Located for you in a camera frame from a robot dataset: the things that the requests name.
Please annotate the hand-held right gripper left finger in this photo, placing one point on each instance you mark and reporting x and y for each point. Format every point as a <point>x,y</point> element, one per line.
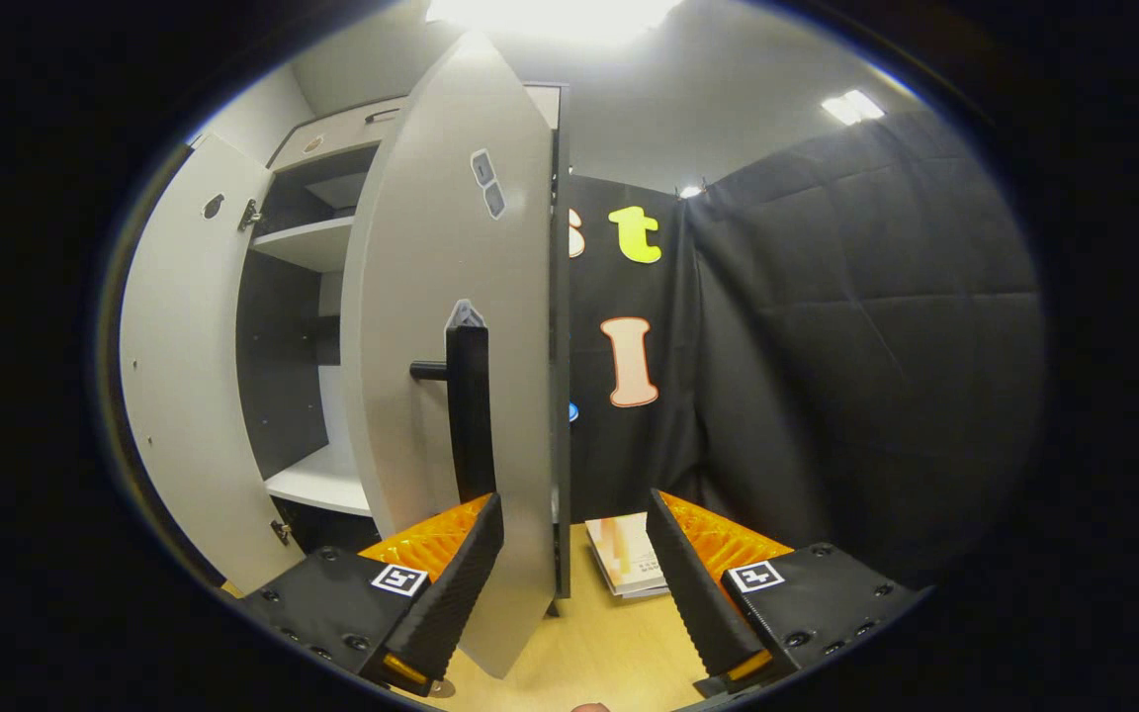
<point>461,583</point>

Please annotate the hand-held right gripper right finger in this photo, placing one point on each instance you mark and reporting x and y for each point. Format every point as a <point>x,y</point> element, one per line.
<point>688,583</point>

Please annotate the round brown coaster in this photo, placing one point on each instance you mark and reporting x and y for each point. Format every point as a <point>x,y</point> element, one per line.
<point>443,689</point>

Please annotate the grey cabinet door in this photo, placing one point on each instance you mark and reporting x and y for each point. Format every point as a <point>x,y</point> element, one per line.
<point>411,445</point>
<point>184,396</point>

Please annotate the grey cabinet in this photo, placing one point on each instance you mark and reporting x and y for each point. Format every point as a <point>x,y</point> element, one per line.
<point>283,376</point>

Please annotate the grey cabinet shelf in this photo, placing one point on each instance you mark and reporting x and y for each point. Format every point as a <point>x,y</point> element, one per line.
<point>312,242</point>

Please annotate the thin white book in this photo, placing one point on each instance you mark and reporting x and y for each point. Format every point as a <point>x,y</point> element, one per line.
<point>644,594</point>

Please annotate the black backdrop cloth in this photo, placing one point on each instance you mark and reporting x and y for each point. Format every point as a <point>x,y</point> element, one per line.
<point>876,346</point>

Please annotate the grey upper drawer front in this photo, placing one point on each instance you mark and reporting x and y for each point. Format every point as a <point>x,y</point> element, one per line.
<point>332,133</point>

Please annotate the small ceiling light panel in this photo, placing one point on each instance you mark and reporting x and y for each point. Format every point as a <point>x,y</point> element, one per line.
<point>851,107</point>

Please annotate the large ceiling light panel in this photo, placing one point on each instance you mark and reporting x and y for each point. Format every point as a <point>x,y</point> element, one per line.
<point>555,15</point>

